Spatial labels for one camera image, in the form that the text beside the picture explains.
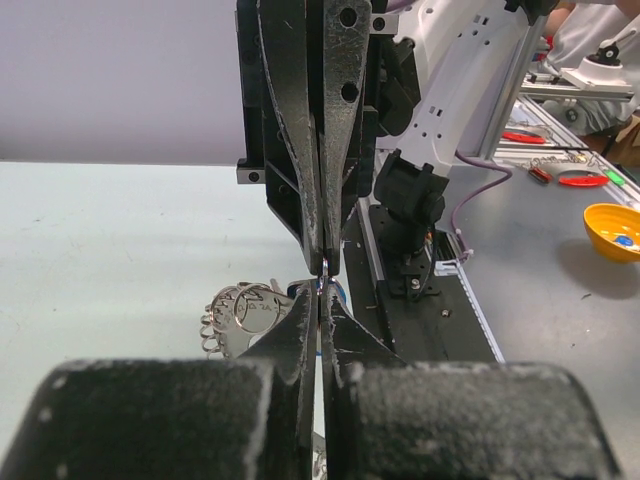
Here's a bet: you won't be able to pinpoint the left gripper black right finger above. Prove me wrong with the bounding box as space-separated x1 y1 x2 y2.
319 287 623 479

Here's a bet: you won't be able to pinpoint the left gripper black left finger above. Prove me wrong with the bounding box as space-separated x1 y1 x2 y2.
1 287 319 479

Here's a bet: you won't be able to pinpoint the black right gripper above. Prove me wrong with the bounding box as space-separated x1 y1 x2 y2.
235 1 396 276

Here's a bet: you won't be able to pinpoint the silver disc keyring organiser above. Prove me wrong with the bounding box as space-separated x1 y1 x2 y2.
199 279 305 360

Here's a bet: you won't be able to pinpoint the blue key tag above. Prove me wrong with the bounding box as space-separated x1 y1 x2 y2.
285 279 349 306

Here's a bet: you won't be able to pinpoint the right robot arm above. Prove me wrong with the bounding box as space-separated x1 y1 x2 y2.
235 1 554 291

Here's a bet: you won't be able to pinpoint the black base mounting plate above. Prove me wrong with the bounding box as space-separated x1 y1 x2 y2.
343 199 497 363

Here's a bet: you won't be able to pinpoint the person in background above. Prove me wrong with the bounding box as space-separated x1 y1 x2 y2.
543 1 639 167

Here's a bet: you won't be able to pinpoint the white device on bench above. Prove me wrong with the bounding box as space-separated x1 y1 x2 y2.
560 40 632 94

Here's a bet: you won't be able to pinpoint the yellow bowl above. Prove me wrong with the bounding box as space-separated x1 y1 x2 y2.
583 203 639 263

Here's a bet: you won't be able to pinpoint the white slotted cable duct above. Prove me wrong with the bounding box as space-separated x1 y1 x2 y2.
435 230 505 363

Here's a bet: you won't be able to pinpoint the red tool handles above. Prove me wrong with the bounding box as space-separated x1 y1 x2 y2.
501 129 609 188

